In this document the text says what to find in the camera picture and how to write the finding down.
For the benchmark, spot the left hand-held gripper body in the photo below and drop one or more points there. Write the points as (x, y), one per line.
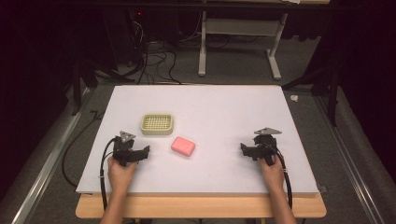
(122, 150)

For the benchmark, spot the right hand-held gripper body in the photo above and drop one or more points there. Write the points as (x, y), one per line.
(264, 144)

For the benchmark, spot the person's left hand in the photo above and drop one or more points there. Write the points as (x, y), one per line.
(120, 175)

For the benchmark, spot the person's right hand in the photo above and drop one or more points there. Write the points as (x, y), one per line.
(274, 175)

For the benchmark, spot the pale green soap dish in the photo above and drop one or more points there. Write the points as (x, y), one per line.
(157, 123)

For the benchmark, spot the pink sponge block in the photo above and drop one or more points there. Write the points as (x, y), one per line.
(183, 146)

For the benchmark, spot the white board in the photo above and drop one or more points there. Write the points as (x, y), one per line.
(214, 124)

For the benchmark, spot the small white floor scrap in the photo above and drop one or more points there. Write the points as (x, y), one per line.
(294, 98)

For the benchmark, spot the wooden table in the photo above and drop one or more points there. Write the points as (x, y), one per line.
(199, 207)

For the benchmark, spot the grey tape piece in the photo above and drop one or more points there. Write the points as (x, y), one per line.
(322, 189)

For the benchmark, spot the black metal stand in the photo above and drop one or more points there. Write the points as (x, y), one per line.
(331, 90)
(82, 77)

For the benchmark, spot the aluminium rail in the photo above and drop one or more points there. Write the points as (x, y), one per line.
(351, 161)
(46, 171)

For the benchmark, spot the white metal table frame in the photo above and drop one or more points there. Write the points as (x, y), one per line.
(239, 26)

